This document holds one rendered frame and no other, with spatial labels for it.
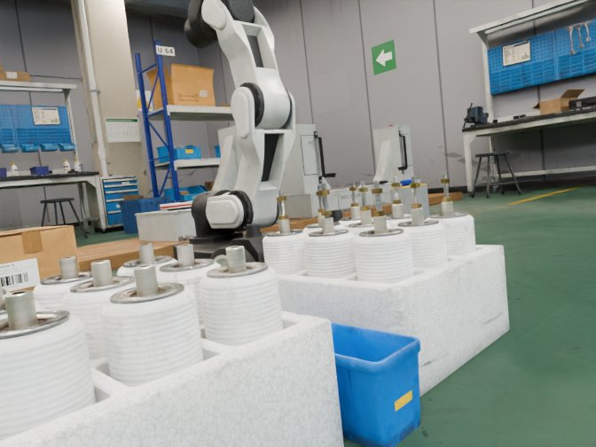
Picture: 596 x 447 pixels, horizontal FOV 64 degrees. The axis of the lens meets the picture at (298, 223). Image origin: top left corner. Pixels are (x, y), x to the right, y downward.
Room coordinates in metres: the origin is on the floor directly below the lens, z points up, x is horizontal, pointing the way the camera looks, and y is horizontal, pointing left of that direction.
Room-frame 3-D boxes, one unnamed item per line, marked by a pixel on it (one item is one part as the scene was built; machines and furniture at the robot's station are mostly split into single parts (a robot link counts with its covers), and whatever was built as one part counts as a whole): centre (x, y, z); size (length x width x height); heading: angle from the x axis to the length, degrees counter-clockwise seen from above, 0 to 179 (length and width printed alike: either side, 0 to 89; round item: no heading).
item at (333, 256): (0.88, -0.05, 0.16); 0.10 x 0.10 x 0.18
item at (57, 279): (0.66, 0.33, 0.25); 0.08 x 0.08 x 0.01
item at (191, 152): (6.12, 1.41, 0.90); 0.50 x 0.38 x 0.21; 44
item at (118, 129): (6.91, 2.35, 1.38); 0.49 x 0.02 x 0.35; 132
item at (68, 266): (0.66, 0.33, 0.26); 0.02 x 0.02 x 0.03
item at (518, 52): (5.45, -2.65, 1.54); 0.32 x 0.02 x 0.25; 42
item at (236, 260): (0.57, 0.08, 0.26); 0.02 x 0.02 x 0.03
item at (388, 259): (0.79, -0.14, 0.16); 0.10 x 0.10 x 0.18
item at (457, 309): (0.96, -0.14, 0.09); 0.39 x 0.39 x 0.18; 45
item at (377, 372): (0.70, -0.01, 0.06); 0.30 x 0.11 x 0.12; 45
